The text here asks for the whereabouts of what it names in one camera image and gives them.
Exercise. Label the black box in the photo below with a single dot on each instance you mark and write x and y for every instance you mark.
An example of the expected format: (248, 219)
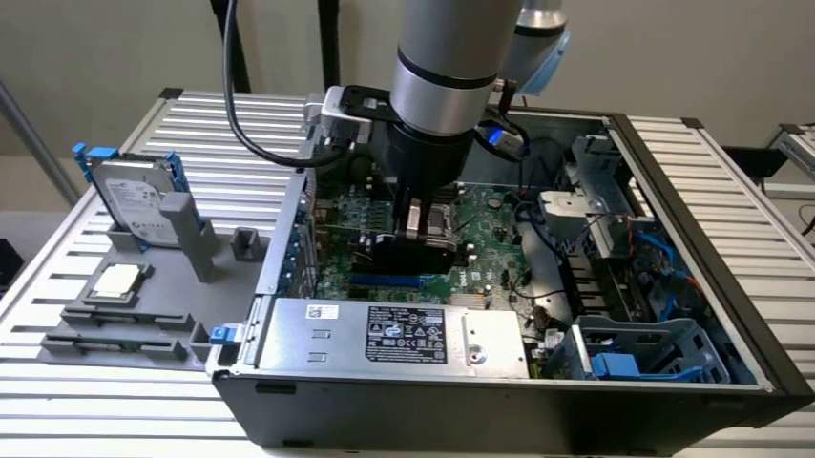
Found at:
(9, 262)

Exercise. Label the blue disk carrier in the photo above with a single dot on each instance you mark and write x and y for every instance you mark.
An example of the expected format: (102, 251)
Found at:
(102, 152)

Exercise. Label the metal drive cage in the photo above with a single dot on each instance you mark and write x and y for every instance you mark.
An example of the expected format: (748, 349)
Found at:
(602, 191)

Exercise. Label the blue expansion slot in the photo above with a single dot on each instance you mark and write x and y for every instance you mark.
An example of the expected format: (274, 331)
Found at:
(389, 281)

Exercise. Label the CPU socket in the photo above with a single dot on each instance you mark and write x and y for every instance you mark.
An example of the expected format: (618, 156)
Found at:
(444, 217)

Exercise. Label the black open PC case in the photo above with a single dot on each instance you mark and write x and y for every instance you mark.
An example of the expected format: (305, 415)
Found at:
(485, 410)

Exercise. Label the silver hard disk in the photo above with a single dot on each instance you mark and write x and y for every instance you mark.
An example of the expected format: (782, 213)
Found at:
(137, 195)

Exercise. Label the blue case latch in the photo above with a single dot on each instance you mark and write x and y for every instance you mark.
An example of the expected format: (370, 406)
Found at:
(224, 334)

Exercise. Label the gray disk bay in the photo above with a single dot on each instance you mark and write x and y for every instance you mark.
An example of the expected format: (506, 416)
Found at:
(637, 348)

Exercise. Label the green Dell motherboard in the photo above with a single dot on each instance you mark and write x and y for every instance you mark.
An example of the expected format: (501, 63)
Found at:
(490, 267)

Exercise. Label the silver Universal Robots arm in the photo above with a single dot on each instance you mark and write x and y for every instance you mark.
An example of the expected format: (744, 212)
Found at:
(446, 43)

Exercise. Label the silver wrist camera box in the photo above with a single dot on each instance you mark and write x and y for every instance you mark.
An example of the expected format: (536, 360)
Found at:
(348, 107)

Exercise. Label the black graphics card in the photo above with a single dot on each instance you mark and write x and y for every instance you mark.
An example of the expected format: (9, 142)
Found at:
(408, 260)

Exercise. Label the silver CPU chip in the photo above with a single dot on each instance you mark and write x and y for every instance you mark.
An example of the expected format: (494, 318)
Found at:
(118, 281)

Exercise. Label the gray parts rack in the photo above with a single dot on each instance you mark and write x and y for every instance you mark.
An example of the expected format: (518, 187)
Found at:
(210, 291)

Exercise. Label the black tripod pole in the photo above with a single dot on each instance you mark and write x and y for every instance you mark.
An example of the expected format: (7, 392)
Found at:
(330, 43)
(237, 43)

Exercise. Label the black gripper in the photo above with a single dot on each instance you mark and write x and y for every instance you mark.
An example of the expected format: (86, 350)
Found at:
(426, 157)

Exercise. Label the silver power supply unit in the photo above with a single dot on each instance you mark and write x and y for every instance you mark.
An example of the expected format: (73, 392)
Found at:
(357, 336)

